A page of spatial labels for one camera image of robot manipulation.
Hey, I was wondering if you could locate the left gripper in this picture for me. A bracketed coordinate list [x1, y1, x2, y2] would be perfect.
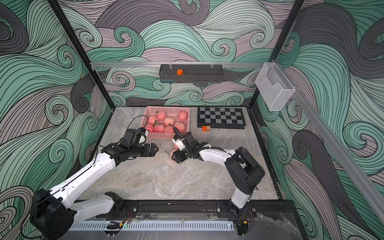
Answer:
[129, 143, 159, 159]

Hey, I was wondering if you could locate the peach with leaf front-left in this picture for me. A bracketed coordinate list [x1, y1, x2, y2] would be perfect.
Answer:
[145, 124, 155, 133]

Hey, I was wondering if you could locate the peach front bottom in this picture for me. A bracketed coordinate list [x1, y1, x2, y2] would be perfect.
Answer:
[154, 124, 165, 133]

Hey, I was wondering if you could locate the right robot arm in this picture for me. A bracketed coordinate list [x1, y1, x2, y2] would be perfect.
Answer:
[171, 132, 265, 217]

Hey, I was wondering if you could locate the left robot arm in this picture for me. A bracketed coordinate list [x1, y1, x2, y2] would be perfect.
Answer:
[30, 143, 159, 240]

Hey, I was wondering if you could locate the black grey chessboard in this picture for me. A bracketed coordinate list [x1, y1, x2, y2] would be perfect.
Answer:
[197, 107, 247, 130]

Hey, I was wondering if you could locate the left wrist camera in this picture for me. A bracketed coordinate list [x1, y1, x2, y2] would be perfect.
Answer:
[123, 128, 149, 146]

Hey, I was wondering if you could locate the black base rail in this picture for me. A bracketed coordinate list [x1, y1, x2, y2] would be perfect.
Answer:
[122, 200, 296, 214]

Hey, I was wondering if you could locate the black wall tray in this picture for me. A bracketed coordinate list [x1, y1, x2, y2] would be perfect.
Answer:
[159, 64, 224, 85]

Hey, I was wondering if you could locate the white slotted cable duct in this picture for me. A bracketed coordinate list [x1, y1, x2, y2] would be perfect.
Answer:
[70, 220, 235, 232]

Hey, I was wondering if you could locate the aluminium rail back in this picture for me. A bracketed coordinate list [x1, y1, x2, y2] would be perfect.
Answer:
[89, 61, 266, 70]

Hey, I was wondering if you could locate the aluminium rail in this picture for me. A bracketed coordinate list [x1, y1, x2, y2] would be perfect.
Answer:
[89, 61, 266, 70]
[272, 60, 384, 223]

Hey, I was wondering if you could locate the clear acrylic wall box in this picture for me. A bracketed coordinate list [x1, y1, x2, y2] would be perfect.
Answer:
[255, 63, 296, 112]

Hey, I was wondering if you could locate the aluminium rail right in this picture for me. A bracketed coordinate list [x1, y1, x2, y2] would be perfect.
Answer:
[272, 60, 384, 223]

